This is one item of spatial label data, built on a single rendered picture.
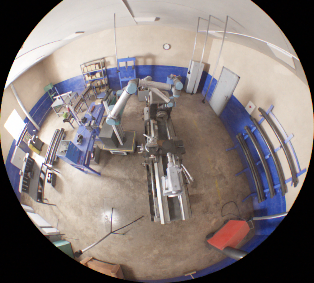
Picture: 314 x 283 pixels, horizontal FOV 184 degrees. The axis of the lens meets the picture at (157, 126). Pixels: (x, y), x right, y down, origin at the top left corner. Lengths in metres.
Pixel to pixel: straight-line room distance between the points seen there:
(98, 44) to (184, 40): 4.06
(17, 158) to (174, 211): 6.65
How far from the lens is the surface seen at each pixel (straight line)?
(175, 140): 2.09
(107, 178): 2.87
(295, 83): 3.47
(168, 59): 5.19
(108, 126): 2.51
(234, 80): 4.35
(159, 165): 1.85
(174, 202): 1.92
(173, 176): 1.49
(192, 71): 5.17
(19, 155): 6.54
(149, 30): 5.02
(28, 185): 4.16
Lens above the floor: 2.59
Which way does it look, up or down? 50 degrees down
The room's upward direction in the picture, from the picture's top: 5 degrees clockwise
